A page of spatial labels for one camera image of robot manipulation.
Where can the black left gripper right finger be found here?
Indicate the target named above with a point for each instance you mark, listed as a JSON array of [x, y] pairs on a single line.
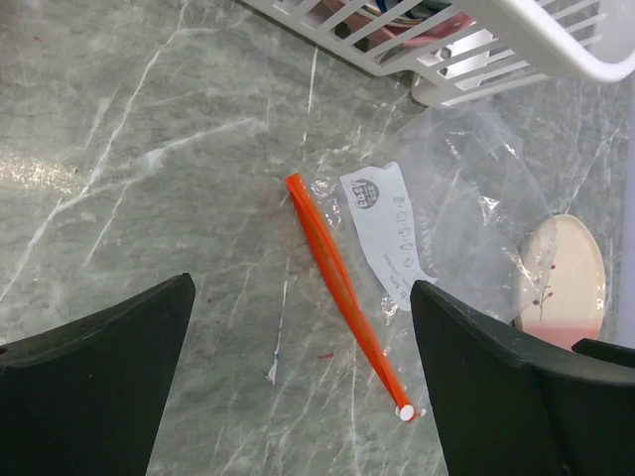
[[508, 403]]

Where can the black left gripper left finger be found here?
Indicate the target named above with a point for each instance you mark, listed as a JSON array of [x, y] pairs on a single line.
[[87, 397]]

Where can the clear zip bag orange zipper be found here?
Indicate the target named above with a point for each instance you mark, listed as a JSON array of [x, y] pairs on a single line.
[[447, 200]]

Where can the pink cream round plate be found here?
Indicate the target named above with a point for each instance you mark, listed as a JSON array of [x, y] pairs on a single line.
[[561, 293]]

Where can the white plastic dish basket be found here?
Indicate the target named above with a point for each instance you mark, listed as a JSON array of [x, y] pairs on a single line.
[[469, 49]]

